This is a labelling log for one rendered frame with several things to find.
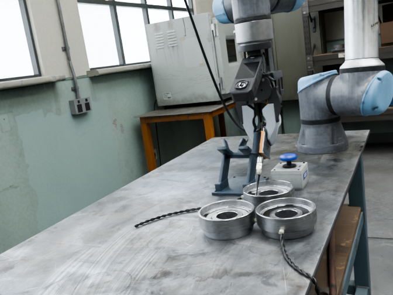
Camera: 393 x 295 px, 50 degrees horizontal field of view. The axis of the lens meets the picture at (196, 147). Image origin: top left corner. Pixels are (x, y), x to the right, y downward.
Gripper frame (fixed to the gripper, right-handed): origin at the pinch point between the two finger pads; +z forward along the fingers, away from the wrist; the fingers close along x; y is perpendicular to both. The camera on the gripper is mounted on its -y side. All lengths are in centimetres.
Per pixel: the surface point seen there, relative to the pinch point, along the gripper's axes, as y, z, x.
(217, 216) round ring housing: -16.3, 10.7, 4.2
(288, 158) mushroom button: 8.6, 6.4, -2.5
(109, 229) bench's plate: -20.9, 13.1, 27.7
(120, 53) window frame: 176, -30, 172
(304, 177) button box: 9.5, 11.0, -5.5
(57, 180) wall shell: 84, 39, 163
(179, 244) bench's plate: -23.9, 13.1, 8.5
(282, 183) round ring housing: 1.0, 9.8, -3.0
